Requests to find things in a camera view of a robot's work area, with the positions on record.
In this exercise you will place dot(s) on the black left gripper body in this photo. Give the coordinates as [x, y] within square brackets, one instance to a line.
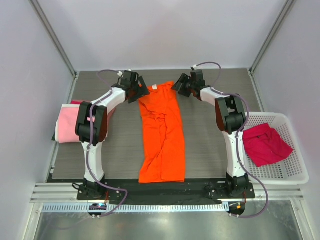
[134, 86]

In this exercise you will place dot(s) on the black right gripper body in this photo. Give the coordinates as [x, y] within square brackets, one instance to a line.
[192, 85]

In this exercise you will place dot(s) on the orange t shirt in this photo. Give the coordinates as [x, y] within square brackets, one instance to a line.
[163, 136]

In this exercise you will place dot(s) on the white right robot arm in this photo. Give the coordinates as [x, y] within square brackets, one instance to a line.
[230, 119]

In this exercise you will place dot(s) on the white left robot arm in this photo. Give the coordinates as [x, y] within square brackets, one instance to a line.
[92, 128]

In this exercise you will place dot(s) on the pink folded t shirt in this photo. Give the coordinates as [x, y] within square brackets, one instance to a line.
[65, 129]

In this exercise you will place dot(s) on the magenta t shirt in basket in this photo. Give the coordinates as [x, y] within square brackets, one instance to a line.
[264, 145]

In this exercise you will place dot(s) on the white plastic basket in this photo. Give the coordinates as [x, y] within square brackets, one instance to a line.
[289, 172]

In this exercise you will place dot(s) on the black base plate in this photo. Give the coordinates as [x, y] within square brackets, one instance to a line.
[191, 192]

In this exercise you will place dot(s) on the left aluminium frame post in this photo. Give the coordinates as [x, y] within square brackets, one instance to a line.
[52, 35]

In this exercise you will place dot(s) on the aluminium frame post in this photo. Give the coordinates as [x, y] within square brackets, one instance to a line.
[52, 35]
[280, 19]

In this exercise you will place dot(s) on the right aluminium frame post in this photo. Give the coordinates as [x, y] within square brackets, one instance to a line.
[280, 19]

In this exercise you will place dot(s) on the slotted cable duct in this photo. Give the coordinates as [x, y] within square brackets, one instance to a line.
[102, 208]

